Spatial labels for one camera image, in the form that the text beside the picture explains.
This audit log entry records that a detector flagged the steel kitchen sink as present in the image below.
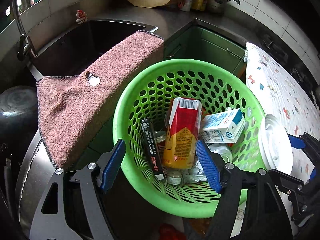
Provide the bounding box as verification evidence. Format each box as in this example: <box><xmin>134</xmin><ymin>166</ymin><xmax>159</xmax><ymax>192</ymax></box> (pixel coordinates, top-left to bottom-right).
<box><xmin>28</xmin><ymin>20</ymin><xmax>158</xmax><ymax>81</ymax></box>

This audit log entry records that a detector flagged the red yellow drink bottle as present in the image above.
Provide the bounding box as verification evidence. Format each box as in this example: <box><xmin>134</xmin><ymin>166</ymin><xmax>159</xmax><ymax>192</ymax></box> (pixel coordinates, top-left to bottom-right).
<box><xmin>162</xmin><ymin>97</ymin><xmax>202</xmax><ymax>185</ymax></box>

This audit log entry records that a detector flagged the green plastic perforated basket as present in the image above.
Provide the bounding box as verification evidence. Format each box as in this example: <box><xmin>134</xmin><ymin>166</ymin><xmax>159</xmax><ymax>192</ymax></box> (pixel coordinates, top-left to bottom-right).
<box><xmin>113</xmin><ymin>59</ymin><xmax>265</xmax><ymax>218</ymax></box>

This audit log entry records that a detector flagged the thin black box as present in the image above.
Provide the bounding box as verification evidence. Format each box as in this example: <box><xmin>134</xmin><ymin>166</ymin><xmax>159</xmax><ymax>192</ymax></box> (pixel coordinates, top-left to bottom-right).
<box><xmin>140</xmin><ymin>118</ymin><xmax>166</xmax><ymax>180</ymax></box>

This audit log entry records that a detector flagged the steel cooking pot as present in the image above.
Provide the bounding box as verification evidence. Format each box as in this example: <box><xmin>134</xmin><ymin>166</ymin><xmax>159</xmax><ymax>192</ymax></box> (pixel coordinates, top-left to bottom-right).
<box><xmin>207</xmin><ymin>0</ymin><xmax>241</xmax><ymax>14</ymax></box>

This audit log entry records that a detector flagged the green kitchen cabinet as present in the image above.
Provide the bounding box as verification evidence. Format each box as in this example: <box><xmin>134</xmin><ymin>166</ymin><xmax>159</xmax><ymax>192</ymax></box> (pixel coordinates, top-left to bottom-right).
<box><xmin>164</xmin><ymin>26</ymin><xmax>245</xmax><ymax>77</ymax></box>

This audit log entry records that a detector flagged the pink dish towel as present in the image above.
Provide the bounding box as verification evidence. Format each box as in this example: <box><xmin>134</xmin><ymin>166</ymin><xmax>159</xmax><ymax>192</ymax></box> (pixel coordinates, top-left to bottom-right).
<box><xmin>36</xmin><ymin>30</ymin><xmax>164</xmax><ymax>168</ymax></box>

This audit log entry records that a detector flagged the small red white figurine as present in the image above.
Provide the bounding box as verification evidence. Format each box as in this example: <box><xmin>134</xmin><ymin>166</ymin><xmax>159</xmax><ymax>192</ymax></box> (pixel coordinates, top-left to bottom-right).
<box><xmin>76</xmin><ymin>10</ymin><xmax>87</xmax><ymax>24</ymax></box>

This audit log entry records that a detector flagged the white blue milk carton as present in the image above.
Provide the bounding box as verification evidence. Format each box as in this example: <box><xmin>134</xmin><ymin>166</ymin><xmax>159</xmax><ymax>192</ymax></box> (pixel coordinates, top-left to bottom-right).
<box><xmin>199</xmin><ymin>108</ymin><xmax>245</xmax><ymax>144</ymax></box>

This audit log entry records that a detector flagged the steel kitchen faucet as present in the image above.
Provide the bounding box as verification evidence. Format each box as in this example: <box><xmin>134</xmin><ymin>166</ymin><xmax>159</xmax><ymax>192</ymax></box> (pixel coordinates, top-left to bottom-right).
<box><xmin>11</xmin><ymin>0</ymin><xmax>37</xmax><ymax>61</ymax></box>

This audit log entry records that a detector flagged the crushed silver can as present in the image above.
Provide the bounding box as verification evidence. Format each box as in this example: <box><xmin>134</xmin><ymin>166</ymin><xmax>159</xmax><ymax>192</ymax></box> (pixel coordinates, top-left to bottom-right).
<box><xmin>208</xmin><ymin>143</ymin><xmax>233</xmax><ymax>163</ymax></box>

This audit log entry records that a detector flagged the black gas stove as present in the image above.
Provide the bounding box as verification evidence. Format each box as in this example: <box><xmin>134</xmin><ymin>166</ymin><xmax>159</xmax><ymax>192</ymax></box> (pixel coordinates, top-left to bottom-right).
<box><xmin>260</xmin><ymin>32</ymin><xmax>320</xmax><ymax>93</ymax></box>

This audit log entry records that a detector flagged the red soda can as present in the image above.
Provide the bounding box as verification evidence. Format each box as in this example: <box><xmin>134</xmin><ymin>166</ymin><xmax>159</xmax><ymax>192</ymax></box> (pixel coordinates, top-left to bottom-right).
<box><xmin>153</xmin><ymin>131</ymin><xmax>166</xmax><ymax>156</ymax></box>

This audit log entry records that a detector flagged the cartoon printed white tablecloth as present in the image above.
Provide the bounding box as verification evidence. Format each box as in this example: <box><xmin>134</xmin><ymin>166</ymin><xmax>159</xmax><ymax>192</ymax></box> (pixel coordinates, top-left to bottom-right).
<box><xmin>244</xmin><ymin>43</ymin><xmax>319</xmax><ymax>239</ymax></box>

